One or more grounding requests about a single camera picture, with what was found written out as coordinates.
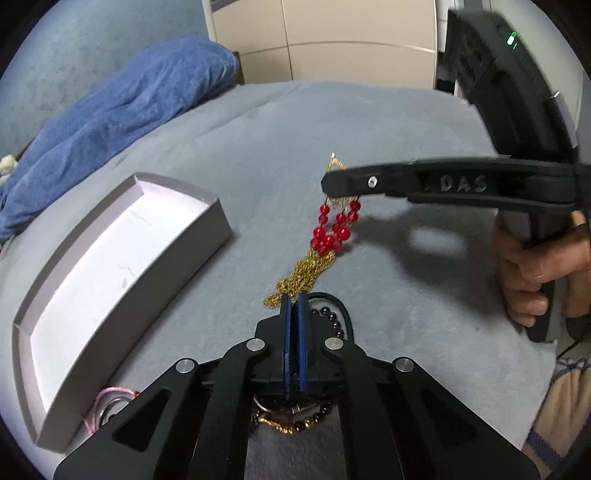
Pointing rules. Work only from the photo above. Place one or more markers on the white plush toy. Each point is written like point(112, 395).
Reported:
point(7, 165)

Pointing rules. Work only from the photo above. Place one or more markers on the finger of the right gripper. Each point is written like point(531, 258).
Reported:
point(503, 178)
point(496, 202)

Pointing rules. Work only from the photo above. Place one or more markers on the beige wardrobe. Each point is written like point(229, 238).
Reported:
point(378, 43)

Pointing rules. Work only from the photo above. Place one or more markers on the blue fleece blanket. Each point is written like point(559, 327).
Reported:
point(160, 83)

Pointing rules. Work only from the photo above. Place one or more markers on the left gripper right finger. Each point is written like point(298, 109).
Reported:
point(318, 317)

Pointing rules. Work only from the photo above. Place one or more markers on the right hand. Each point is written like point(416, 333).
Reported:
point(522, 273)

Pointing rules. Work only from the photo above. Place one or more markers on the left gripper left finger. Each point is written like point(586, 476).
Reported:
point(272, 373)

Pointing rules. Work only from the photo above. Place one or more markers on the grey cardboard tray box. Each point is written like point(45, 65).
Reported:
point(101, 289)

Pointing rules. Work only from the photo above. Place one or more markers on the grey bed cover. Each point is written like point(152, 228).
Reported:
point(418, 280)

